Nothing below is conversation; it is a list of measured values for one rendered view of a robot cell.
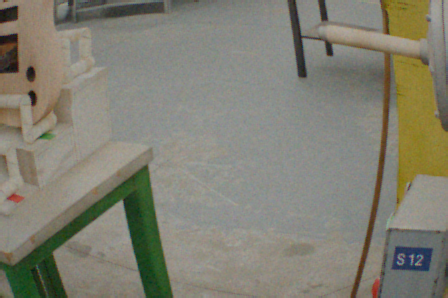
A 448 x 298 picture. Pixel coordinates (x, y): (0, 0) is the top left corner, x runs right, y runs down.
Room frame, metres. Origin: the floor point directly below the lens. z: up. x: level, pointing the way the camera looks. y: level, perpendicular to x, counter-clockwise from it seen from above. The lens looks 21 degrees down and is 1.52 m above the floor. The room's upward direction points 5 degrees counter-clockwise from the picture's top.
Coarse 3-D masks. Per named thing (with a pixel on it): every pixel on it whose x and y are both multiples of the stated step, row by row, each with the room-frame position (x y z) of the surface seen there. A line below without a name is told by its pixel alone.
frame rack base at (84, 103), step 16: (80, 80) 1.54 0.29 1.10; (96, 80) 1.57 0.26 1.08; (64, 96) 1.50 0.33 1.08; (80, 96) 1.52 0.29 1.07; (96, 96) 1.57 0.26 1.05; (64, 112) 1.50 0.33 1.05; (80, 112) 1.51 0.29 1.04; (96, 112) 1.57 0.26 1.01; (80, 128) 1.51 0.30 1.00; (96, 128) 1.56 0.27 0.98; (80, 144) 1.50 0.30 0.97; (96, 144) 1.56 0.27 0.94; (80, 160) 1.50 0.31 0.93
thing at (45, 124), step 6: (54, 114) 1.48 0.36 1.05; (42, 120) 1.44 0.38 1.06; (48, 120) 1.45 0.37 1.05; (54, 120) 1.46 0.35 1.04; (36, 126) 1.41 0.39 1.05; (42, 126) 1.42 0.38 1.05; (48, 126) 1.44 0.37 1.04; (30, 132) 1.39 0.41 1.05; (36, 132) 1.40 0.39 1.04; (42, 132) 1.42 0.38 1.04; (30, 138) 1.39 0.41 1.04; (36, 138) 1.41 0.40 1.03
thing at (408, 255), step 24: (408, 192) 0.80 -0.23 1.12; (432, 192) 0.79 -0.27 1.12; (408, 216) 0.73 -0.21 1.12; (432, 216) 0.72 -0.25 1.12; (408, 240) 0.70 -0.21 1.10; (432, 240) 0.68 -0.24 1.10; (384, 264) 0.72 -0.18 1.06; (408, 264) 0.70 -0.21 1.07; (432, 264) 0.68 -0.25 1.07; (384, 288) 0.72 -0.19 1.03; (408, 288) 0.70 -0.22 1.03; (432, 288) 0.67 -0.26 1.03
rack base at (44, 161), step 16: (0, 128) 1.55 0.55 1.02; (16, 128) 1.52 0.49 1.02; (64, 128) 1.47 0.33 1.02; (16, 144) 1.41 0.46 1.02; (32, 144) 1.39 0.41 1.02; (48, 144) 1.40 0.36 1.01; (64, 144) 1.45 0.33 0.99; (0, 160) 1.43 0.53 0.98; (32, 160) 1.35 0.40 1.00; (48, 160) 1.39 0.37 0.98; (64, 160) 1.45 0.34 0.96; (32, 176) 1.36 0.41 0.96; (48, 176) 1.39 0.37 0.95
